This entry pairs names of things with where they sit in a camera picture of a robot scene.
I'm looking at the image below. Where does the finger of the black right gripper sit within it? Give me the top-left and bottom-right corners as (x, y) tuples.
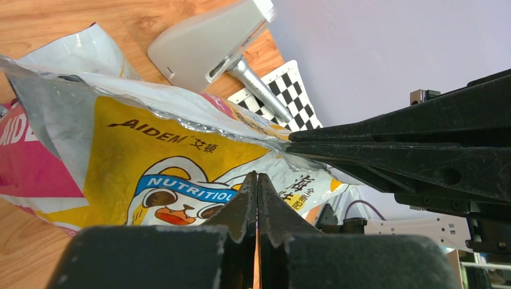
(286, 141), (510, 204)
(289, 70), (510, 145)

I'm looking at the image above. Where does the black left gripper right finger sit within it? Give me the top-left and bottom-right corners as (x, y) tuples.
(257, 173), (459, 288)

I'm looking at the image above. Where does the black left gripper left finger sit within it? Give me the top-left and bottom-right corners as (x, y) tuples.
(47, 172), (257, 288)

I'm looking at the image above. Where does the pet food bag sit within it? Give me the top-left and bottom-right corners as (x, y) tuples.
(1, 25), (357, 236)

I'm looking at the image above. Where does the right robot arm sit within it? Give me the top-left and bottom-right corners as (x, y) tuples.
(287, 70), (510, 261)

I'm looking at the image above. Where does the checkerboard mat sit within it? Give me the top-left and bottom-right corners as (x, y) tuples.
(228, 60), (323, 132)

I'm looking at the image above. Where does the white metronome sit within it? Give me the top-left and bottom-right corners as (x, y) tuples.
(147, 1), (276, 92)

